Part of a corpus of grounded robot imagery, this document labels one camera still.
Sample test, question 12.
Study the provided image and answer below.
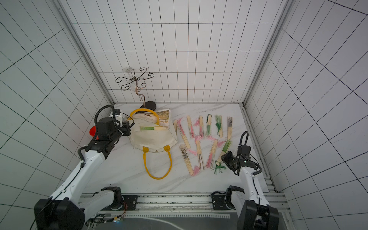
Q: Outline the white canvas tote bag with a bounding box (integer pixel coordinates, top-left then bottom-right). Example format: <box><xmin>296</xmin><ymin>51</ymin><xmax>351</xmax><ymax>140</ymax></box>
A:
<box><xmin>128</xmin><ymin>108</ymin><xmax>178</xmax><ymax>180</ymax></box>

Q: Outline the natural wood fan row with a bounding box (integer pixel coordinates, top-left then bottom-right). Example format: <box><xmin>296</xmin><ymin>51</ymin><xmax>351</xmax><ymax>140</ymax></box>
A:
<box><xmin>195</xmin><ymin>135</ymin><xmax>205</xmax><ymax>170</ymax></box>

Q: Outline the grey pink folding fan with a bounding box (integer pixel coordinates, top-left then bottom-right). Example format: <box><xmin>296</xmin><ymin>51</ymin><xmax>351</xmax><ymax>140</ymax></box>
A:
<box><xmin>227</xmin><ymin>117</ymin><xmax>233</xmax><ymax>140</ymax></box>

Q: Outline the green tasselled folding fan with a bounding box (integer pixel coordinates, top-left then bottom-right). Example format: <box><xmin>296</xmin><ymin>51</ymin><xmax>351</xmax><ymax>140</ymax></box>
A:
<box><xmin>215</xmin><ymin>115</ymin><xmax>223</xmax><ymax>138</ymax></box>

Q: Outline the grey fan pink tassel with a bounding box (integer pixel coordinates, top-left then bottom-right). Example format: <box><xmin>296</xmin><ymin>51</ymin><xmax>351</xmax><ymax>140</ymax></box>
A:
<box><xmin>179</xmin><ymin>144</ymin><xmax>200</xmax><ymax>176</ymax></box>

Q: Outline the light green folding fan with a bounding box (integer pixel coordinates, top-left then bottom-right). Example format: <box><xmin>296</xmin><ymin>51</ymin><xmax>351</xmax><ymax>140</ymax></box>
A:
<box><xmin>206</xmin><ymin>114</ymin><xmax>212</xmax><ymax>137</ymax></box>

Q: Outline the pink tasselled folding fan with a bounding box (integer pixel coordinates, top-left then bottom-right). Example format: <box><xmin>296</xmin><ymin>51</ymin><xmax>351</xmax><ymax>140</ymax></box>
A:
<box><xmin>194</xmin><ymin>116</ymin><xmax>204</xmax><ymax>139</ymax></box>

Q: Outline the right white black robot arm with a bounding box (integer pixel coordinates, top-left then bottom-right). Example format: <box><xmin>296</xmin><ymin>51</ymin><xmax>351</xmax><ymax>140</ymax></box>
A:
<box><xmin>221</xmin><ymin>145</ymin><xmax>279</xmax><ymax>230</ymax></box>

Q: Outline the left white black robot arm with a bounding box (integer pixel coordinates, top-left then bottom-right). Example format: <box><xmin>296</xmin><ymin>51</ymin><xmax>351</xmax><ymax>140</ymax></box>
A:
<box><xmin>31</xmin><ymin>117</ymin><xmax>134</xmax><ymax>230</ymax></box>

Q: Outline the red plastic goblet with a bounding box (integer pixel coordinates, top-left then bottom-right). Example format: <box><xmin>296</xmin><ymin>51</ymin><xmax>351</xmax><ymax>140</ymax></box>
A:
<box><xmin>89</xmin><ymin>126</ymin><xmax>96</xmax><ymax>137</ymax></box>

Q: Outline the black scrolled metal stand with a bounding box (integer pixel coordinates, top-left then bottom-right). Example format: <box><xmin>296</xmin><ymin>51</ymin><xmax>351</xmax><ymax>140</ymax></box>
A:
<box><xmin>115</xmin><ymin>67</ymin><xmax>157</xmax><ymax>111</ymax></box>

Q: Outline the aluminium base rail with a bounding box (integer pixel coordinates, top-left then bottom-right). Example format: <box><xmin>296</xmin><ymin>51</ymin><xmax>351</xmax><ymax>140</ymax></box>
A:
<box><xmin>58</xmin><ymin>192</ymin><xmax>291</xmax><ymax>215</ymax></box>

